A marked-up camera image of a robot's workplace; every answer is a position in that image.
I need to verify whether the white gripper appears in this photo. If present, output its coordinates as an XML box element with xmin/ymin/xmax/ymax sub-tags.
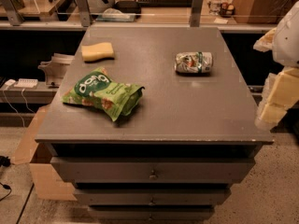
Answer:
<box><xmin>253</xmin><ymin>1</ymin><xmax>299</xmax><ymax>131</ymax></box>

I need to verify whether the crushed 7up can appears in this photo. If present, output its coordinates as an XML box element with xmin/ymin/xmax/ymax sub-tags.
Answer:
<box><xmin>175</xmin><ymin>51</ymin><xmax>213</xmax><ymax>74</ymax></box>

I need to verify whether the clear water bottle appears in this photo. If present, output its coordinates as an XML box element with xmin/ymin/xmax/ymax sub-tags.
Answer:
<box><xmin>209</xmin><ymin>0</ymin><xmax>222</xmax><ymax>15</ymax></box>

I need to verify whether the grey drawer cabinet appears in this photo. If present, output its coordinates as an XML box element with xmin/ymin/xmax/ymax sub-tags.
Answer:
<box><xmin>36</xmin><ymin>27</ymin><xmax>272</xmax><ymax>221</ymax></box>

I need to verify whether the black keyboard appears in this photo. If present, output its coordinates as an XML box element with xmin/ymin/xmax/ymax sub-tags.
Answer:
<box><xmin>137</xmin><ymin>0</ymin><xmax>192</xmax><ymax>7</ymax></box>

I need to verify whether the black device on desk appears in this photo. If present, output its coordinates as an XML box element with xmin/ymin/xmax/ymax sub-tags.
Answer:
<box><xmin>113</xmin><ymin>0</ymin><xmax>141</xmax><ymax>16</ymax></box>

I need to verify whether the green chip bag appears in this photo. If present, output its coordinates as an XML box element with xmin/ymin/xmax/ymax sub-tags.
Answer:
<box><xmin>62</xmin><ymin>67</ymin><xmax>144</xmax><ymax>121</ymax></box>

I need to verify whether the yellow sponge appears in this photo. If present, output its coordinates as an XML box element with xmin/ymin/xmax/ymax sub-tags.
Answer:
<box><xmin>81</xmin><ymin>42</ymin><xmax>114</xmax><ymax>62</ymax></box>

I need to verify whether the white power strip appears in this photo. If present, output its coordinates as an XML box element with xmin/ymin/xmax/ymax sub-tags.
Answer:
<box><xmin>14</xmin><ymin>78</ymin><xmax>38</xmax><ymax>89</ymax></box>

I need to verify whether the cardboard box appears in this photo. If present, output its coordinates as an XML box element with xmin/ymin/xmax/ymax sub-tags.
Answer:
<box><xmin>12</xmin><ymin>105</ymin><xmax>76</xmax><ymax>201</ymax></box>

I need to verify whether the grey metal bracket part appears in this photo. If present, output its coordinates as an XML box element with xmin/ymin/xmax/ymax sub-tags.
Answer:
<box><xmin>38</xmin><ymin>53</ymin><xmax>74</xmax><ymax>87</ymax></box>

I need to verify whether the white cable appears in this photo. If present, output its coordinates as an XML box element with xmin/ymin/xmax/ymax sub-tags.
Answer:
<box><xmin>1</xmin><ymin>78</ymin><xmax>36</xmax><ymax>128</ymax></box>

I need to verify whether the black floor cable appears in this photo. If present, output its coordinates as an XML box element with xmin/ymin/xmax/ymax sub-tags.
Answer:
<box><xmin>0</xmin><ymin>155</ymin><xmax>13</xmax><ymax>203</ymax></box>

